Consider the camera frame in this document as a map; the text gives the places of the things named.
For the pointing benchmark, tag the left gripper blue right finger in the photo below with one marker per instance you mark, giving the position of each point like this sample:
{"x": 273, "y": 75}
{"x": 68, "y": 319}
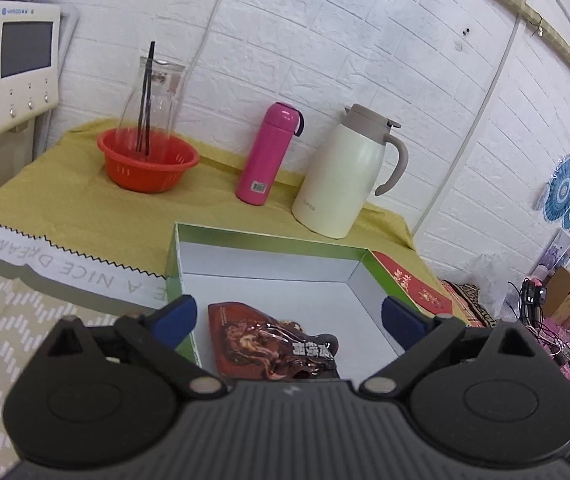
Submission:
{"x": 404, "y": 324}

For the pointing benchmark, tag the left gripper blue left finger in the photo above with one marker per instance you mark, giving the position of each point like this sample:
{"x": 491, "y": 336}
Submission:
{"x": 173, "y": 324}

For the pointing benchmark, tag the dark red snack packet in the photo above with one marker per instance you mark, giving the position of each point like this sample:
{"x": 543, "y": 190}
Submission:
{"x": 249, "y": 344}

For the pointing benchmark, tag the red envelope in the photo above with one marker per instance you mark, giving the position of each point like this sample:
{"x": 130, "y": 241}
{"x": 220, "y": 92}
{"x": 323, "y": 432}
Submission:
{"x": 425, "y": 298}

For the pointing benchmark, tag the green cardboard box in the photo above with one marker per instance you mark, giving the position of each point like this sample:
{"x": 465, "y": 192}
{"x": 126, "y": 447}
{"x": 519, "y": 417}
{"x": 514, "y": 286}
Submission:
{"x": 326, "y": 288}

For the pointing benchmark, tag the mustard yellow tablecloth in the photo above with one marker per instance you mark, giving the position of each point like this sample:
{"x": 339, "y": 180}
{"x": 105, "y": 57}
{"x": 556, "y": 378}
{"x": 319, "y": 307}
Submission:
{"x": 65, "y": 206}

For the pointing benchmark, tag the cream thermal jug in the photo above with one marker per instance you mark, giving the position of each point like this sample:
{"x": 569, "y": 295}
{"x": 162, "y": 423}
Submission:
{"x": 344, "y": 171}

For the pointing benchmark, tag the brown cardboard box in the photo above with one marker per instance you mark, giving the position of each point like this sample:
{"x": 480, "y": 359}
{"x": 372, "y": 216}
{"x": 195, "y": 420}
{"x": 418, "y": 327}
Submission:
{"x": 557, "y": 302}

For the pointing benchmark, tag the red plastic basket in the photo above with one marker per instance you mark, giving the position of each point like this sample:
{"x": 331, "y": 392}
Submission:
{"x": 169, "y": 158}

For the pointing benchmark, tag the clear glass carafe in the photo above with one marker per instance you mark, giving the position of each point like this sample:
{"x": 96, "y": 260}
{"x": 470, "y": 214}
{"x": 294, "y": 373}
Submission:
{"x": 164, "y": 96}

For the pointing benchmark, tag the black chopsticks pair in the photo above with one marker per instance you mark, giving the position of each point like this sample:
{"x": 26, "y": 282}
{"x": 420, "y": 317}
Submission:
{"x": 144, "y": 123}

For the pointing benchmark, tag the pink thermos bottle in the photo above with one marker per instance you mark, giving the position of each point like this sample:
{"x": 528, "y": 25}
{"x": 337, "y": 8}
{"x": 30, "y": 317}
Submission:
{"x": 281, "y": 123}

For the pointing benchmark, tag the white machine with screen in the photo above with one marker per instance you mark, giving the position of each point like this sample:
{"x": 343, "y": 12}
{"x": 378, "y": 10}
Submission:
{"x": 29, "y": 34}

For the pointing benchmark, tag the blue round wall decoration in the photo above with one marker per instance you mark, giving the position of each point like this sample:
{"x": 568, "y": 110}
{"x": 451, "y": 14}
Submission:
{"x": 556, "y": 206}

